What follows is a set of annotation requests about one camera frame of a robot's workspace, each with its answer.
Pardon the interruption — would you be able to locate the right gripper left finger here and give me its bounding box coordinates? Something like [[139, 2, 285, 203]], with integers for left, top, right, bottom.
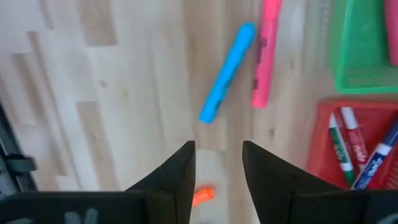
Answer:
[[126, 140, 197, 224]]

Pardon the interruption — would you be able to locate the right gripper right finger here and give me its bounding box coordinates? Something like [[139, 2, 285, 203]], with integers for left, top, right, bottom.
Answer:
[[242, 140, 342, 224]]

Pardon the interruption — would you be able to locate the orange highlighter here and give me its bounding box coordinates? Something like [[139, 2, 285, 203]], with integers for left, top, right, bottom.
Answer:
[[192, 185, 216, 209]]

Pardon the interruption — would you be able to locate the thin red marker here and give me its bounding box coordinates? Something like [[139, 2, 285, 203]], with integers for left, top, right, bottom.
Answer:
[[339, 106, 371, 172]]

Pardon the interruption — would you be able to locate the thin green-capped white marker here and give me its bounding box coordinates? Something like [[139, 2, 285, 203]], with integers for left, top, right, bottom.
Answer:
[[328, 112, 356, 188]]

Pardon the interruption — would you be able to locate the green plastic basket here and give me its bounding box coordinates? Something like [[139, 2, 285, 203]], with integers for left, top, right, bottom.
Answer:
[[327, 0, 398, 95]]

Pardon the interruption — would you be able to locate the red plastic basket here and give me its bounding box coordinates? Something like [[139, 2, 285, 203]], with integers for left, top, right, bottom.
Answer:
[[305, 98, 398, 191]]

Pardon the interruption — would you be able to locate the thin purple marker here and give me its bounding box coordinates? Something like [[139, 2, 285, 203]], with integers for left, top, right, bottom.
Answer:
[[351, 119, 398, 190]]

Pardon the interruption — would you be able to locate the blue highlighter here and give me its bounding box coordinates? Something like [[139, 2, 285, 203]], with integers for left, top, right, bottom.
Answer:
[[198, 21, 257, 125]]

